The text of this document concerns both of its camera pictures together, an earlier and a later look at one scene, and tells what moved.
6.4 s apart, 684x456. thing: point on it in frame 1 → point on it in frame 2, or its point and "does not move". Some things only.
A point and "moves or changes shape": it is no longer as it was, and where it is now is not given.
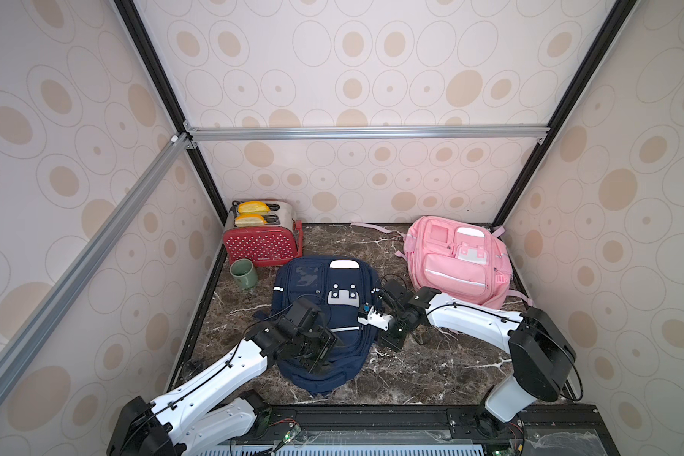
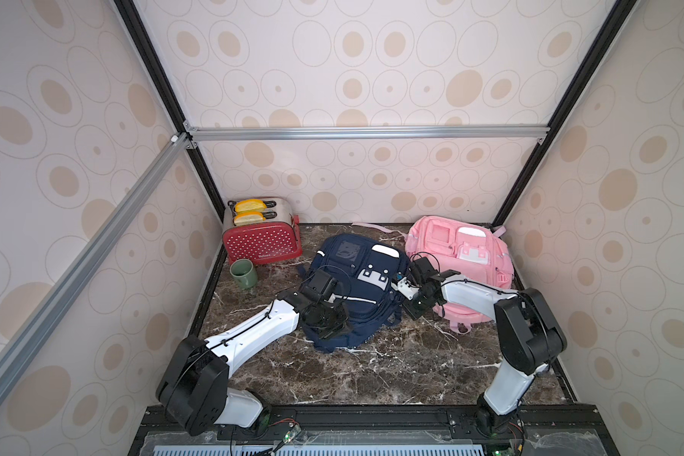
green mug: x=244 y=273 does not move
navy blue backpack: x=337 y=287 moves or changes shape
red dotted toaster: x=279 y=240 does not move
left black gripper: x=328 y=343 → x=342 y=325
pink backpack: x=461 y=257 does not move
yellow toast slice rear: x=254 y=207 does not move
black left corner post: x=163 y=85 does not move
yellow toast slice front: x=249 y=220 does not move
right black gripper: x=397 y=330 → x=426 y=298
